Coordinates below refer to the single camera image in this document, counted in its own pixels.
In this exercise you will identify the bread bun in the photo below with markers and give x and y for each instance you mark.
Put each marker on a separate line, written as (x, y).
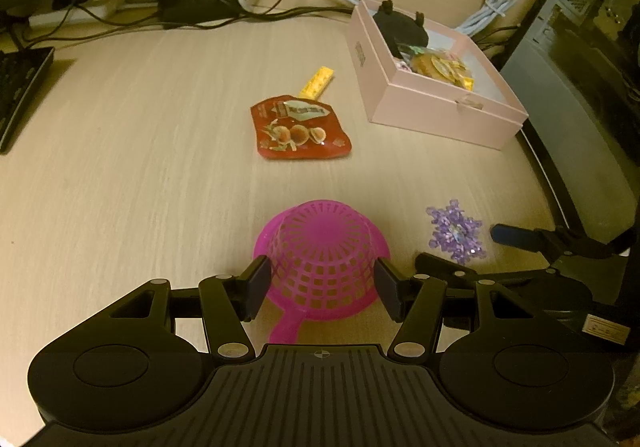
(436, 67)

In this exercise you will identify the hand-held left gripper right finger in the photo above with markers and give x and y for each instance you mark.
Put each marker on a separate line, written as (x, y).
(387, 287)

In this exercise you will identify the white power strip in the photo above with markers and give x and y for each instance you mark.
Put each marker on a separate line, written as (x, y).
(100, 7)

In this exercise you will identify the computer case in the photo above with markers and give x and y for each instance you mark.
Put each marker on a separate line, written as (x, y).
(575, 52)

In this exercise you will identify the pink toy strainer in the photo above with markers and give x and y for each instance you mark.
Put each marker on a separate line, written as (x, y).
(320, 247)

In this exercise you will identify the black power adapter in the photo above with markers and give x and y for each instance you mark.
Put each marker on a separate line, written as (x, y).
(195, 4)

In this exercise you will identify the pink cardboard box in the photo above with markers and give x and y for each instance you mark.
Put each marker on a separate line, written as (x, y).
(440, 112)

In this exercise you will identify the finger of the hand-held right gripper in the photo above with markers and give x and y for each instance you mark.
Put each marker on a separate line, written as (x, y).
(515, 234)
(450, 272)

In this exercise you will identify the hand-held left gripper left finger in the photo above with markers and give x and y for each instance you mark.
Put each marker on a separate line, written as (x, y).
(257, 284)

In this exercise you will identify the yellow toy block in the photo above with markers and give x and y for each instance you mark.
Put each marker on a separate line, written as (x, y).
(316, 81)

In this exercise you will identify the red snack packet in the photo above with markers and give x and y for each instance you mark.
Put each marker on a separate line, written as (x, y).
(300, 143)

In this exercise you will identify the dark plush toy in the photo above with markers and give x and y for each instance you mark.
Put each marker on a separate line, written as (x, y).
(400, 27)

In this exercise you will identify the black keyboard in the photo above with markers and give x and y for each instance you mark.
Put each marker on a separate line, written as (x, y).
(22, 92)

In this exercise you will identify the purple plastic snowflake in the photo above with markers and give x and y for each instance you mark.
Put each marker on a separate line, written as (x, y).
(455, 232)

